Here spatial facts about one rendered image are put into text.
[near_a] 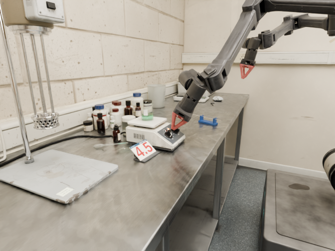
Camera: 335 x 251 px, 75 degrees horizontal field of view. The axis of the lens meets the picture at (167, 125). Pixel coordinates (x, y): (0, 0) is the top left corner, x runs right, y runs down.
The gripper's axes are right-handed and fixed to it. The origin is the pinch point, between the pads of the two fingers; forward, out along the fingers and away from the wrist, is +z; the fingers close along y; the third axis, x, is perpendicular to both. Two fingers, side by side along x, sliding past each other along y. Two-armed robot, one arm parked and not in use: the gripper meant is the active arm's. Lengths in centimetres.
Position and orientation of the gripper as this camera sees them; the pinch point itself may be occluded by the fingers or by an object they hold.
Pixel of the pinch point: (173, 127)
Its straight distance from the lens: 85.0
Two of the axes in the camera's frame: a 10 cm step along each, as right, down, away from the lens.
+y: -2.3, 3.8, -9.0
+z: -4.6, 7.7, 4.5
